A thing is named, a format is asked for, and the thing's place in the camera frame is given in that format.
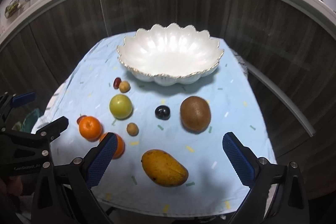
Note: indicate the large brown kiwi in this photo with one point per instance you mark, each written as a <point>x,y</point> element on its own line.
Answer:
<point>195,114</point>

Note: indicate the orange tangerine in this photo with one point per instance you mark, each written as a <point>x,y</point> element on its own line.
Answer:
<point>90,128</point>
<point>119,146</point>

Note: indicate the brown longan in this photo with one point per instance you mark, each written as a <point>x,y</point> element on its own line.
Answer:
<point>132,129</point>
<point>124,86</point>

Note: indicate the dark purple plum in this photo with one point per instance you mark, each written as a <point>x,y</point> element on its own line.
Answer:
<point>162,112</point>

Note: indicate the checkered dish towel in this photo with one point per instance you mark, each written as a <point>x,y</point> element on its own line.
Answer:
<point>241,62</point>

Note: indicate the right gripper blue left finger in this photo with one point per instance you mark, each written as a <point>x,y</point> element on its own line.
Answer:
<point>82,174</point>

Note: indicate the white scalloped ceramic bowl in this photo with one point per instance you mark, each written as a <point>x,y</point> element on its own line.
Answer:
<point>170,55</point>

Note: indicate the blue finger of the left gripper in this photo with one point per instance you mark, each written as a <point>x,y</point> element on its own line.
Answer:
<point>23,99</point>
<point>53,130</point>

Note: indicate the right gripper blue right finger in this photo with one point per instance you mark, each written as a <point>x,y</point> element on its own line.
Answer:
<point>258,174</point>

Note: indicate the yellow mango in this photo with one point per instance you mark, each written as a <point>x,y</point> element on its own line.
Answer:
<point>163,169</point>

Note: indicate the green round apple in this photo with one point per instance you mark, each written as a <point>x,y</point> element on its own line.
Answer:
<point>120,106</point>

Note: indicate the light blue patterned tablecloth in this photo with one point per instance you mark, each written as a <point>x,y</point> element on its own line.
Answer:
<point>213,186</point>

